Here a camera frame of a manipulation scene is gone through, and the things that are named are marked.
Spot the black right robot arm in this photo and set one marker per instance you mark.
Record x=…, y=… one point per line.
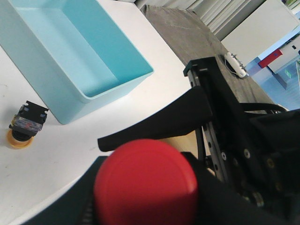
x=256, y=156

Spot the black aluminium frame post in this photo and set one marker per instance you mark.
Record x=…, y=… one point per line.
x=223, y=138

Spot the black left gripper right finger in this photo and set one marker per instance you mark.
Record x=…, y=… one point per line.
x=182, y=116

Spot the upside-down yellow push button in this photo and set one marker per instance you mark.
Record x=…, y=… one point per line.
x=26, y=124

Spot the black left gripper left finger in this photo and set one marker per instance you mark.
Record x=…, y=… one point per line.
x=76, y=206

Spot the white power strip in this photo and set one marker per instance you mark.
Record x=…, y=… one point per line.
x=236, y=65

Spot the light blue plastic box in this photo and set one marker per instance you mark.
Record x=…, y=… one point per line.
x=72, y=53

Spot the red mushroom push button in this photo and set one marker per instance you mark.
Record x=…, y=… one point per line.
x=146, y=182

